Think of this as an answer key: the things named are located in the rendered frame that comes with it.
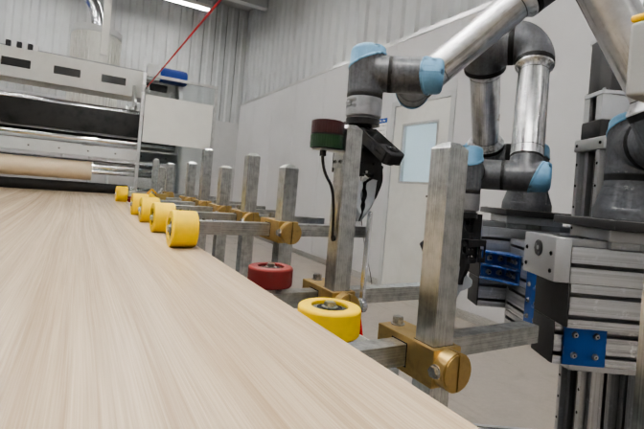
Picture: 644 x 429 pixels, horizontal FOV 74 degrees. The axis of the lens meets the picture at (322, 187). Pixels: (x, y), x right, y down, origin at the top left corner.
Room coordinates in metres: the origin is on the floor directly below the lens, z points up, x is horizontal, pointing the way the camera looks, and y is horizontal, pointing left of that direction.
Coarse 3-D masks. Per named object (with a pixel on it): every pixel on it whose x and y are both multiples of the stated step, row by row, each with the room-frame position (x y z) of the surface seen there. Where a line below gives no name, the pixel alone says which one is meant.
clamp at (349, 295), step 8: (304, 280) 0.85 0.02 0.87; (312, 280) 0.85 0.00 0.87; (312, 288) 0.82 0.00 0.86; (320, 288) 0.79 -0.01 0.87; (328, 288) 0.78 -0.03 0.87; (320, 296) 0.79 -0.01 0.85; (328, 296) 0.77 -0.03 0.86; (336, 296) 0.76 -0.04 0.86; (344, 296) 0.75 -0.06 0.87; (352, 296) 0.76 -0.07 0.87
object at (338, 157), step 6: (336, 120) 0.75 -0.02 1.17; (312, 132) 0.76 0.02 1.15; (318, 132) 0.75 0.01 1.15; (324, 132) 0.74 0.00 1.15; (330, 132) 0.74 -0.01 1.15; (324, 150) 0.76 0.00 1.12; (330, 150) 0.76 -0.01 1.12; (336, 150) 0.76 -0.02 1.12; (342, 150) 0.77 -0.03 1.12; (336, 156) 0.79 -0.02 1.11; (342, 156) 0.77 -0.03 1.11; (324, 162) 0.77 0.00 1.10; (336, 162) 0.79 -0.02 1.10; (342, 162) 0.77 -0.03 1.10; (324, 168) 0.76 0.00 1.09; (324, 174) 0.77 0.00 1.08; (330, 180) 0.77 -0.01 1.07; (330, 186) 0.77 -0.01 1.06
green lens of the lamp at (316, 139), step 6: (312, 138) 0.75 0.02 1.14; (318, 138) 0.74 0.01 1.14; (324, 138) 0.74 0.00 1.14; (330, 138) 0.74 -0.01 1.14; (336, 138) 0.74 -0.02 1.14; (342, 138) 0.76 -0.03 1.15; (312, 144) 0.75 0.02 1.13; (318, 144) 0.74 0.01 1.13; (324, 144) 0.74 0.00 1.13; (330, 144) 0.74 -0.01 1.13; (336, 144) 0.74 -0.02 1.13; (342, 144) 0.76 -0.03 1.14
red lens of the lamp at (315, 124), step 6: (312, 120) 0.76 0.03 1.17; (318, 120) 0.74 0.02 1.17; (324, 120) 0.74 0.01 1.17; (330, 120) 0.74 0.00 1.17; (312, 126) 0.76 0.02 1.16; (318, 126) 0.74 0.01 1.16; (324, 126) 0.74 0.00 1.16; (330, 126) 0.74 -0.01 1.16; (336, 126) 0.74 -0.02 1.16; (342, 126) 0.75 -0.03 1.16; (336, 132) 0.74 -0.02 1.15; (342, 132) 0.75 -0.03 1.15
